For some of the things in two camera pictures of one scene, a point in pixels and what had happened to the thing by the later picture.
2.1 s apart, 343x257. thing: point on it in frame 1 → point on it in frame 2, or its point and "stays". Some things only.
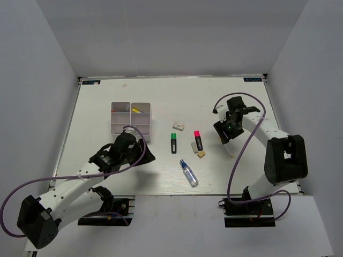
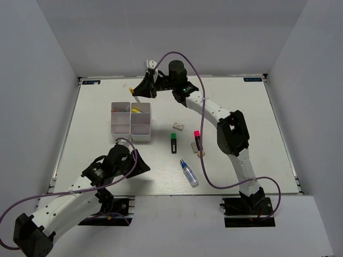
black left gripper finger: [148, 156] → [141, 166]
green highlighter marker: [173, 143] stays
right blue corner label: [253, 79] stays
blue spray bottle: [189, 174] stays
